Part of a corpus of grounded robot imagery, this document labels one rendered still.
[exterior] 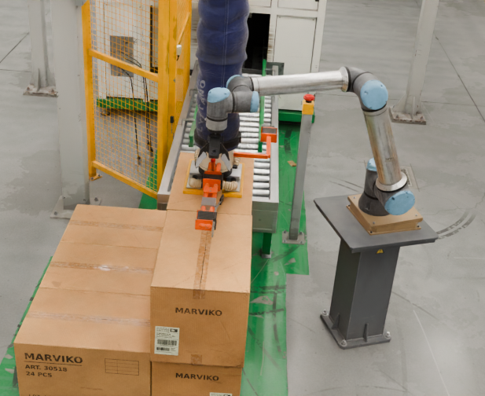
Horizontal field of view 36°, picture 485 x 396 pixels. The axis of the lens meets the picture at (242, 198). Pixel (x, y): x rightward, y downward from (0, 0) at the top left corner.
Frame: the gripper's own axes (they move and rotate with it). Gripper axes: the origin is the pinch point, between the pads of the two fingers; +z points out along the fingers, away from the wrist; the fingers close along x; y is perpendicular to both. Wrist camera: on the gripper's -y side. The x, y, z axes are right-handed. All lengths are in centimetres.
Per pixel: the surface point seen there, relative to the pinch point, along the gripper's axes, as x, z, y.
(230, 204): -9.1, 26.7, 17.8
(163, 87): 41, 26, 157
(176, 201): 16.8, 27.2, 17.0
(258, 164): -24, 66, 140
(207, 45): 7, -46, 31
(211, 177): 0.8, 12.4, 17.0
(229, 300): -12, 31, -51
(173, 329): 10, 49, -51
